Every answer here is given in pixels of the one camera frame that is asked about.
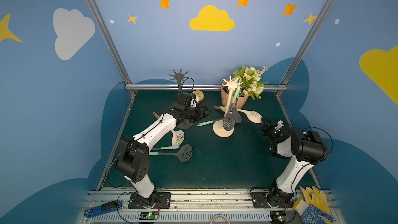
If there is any dark grey utensil rack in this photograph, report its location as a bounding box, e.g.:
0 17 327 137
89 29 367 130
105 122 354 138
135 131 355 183
170 69 193 130

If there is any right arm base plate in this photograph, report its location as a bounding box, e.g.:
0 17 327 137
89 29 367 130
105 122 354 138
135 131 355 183
249 191 295 208

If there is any cream utensil rack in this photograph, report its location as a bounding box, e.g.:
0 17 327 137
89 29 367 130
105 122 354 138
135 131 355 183
212 77 239 138

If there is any yellow blue work glove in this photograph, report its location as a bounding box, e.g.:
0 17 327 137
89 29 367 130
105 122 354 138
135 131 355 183
293 186 334 224

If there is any pink pot with flowers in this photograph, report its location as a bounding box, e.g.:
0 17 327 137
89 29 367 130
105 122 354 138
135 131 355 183
232 65 268 109

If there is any cream skimmer wooden handle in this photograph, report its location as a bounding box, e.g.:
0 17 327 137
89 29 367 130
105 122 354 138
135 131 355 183
214 105 263 124
150 113 185 148

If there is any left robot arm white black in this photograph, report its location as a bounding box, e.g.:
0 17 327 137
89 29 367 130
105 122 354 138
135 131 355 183
112 92 211 207

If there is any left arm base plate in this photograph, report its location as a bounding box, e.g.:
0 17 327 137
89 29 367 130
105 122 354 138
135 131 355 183
128 192 172 209

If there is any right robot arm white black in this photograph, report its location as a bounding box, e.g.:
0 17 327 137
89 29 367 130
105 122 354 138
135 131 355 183
261 117 328 208

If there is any blue tool on rail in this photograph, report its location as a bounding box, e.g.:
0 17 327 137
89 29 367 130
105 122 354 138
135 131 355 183
84 201 123 218

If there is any yellow smiley sponge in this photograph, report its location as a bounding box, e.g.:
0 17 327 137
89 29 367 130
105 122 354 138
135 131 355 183
192 90 204 104

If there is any grey skimmer mint handle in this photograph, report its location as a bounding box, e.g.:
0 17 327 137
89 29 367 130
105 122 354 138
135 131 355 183
149 144 193 162
223 79 241 131
197 118 223 127

